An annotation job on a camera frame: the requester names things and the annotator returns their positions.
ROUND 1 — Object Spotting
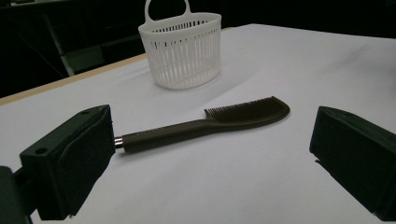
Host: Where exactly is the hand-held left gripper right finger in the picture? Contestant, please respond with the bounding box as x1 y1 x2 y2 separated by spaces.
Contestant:
309 105 396 222

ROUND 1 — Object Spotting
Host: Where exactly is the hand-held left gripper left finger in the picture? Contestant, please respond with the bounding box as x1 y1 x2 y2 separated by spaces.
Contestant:
19 105 117 221

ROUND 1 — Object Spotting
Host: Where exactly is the dark brown comb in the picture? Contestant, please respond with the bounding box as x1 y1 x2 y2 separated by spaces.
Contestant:
114 95 291 154

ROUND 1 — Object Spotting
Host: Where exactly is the white slotted plastic basket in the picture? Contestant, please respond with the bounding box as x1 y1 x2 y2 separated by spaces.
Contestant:
137 0 222 91

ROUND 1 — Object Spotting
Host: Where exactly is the white table leg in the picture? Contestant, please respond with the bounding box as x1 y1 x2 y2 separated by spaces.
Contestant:
41 12 77 77

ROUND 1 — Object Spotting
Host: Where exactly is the white table cover sheet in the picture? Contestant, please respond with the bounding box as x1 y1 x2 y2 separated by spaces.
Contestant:
0 23 396 224

